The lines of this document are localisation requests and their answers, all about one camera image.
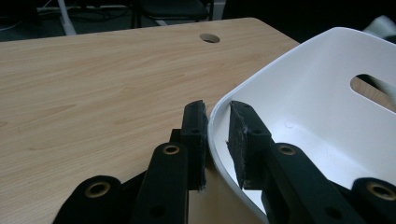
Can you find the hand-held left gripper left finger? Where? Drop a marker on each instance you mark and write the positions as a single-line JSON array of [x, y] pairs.
[[194, 124]]

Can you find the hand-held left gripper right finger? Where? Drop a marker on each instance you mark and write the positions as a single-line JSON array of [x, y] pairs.
[[246, 146]]

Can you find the white plastic basket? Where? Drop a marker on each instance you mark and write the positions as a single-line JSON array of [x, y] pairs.
[[311, 109]]

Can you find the light blue quilted cloth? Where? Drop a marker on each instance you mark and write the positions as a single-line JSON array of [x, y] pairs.
[[381, 26]]

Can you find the black folding chair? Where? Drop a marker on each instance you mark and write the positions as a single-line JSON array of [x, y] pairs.
[[174, 9]]

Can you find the white metal stand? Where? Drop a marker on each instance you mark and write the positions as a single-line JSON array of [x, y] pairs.
[[66, 18]]

